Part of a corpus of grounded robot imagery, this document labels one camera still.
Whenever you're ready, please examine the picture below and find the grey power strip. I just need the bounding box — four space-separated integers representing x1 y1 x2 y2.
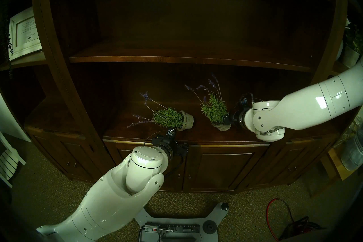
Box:
145 223 201 235

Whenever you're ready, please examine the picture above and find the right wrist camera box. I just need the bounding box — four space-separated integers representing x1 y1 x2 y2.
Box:
240 94 253 108

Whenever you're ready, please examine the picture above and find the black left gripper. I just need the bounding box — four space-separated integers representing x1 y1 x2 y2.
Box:
151 135 190 160

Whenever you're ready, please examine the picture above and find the grey metal robot base plate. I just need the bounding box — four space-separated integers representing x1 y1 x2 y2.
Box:
133 202 229 242

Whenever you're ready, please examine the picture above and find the red cable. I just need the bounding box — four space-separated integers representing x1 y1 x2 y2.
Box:
265 198 297 242

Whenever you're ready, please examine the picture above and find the dark trailing plant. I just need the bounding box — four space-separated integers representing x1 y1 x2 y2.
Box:
0 3 14 79

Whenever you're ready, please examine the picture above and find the fake lavender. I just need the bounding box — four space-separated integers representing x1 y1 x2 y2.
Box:
184 74 231 132
127 92 195 132

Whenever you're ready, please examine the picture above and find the green plant in white pot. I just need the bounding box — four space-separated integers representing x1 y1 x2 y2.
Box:
341 25 363 69

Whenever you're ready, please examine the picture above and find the pale vase with white flowers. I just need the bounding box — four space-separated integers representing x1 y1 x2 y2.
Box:
336 17 351 61

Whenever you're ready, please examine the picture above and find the black round rubber cap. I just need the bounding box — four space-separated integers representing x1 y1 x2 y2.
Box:
204 220 217 235

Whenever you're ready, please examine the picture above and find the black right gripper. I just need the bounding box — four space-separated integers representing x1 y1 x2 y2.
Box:
222 108 247 129

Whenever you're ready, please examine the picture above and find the white framed certificate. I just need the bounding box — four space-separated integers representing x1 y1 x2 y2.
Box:
9 8 43 60

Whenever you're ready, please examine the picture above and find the dark wooden shelf cabinet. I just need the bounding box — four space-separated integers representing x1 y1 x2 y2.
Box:
0 0 363 195

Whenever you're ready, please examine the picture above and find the light wooden side table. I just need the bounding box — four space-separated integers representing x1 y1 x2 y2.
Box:
320 146 363 182

